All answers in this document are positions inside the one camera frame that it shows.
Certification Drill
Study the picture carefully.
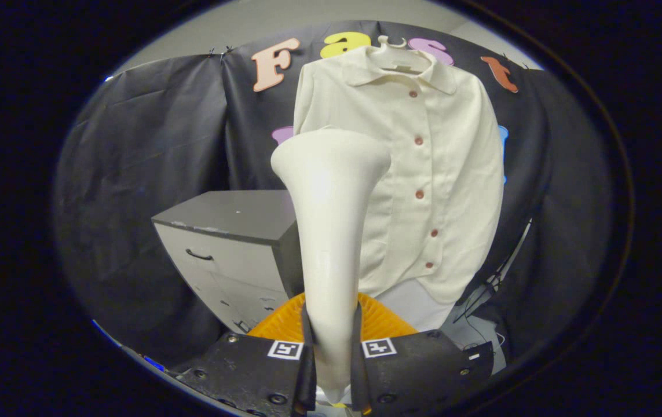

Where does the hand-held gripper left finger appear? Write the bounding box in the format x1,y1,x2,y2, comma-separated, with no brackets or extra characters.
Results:
171,292,317,417

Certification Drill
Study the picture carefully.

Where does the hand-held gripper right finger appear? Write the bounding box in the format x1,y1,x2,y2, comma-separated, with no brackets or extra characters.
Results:
351,292,495,417

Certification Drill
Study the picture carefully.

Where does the white garment steamer head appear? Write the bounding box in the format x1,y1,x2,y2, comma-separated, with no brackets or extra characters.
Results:
270,127,393,405

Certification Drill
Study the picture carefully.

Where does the cream button shirt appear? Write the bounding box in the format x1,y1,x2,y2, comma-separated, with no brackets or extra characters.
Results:
293,45,505,306

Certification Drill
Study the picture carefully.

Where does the white padded ironing board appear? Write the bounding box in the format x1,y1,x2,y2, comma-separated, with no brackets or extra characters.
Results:
380,278,470,332

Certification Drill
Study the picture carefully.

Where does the black tripod stand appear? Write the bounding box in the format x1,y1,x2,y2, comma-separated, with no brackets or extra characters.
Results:
452,220,534,325

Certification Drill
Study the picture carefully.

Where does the grey drawer cabinet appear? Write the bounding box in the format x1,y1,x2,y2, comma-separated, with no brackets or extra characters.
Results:
151,190,305,335

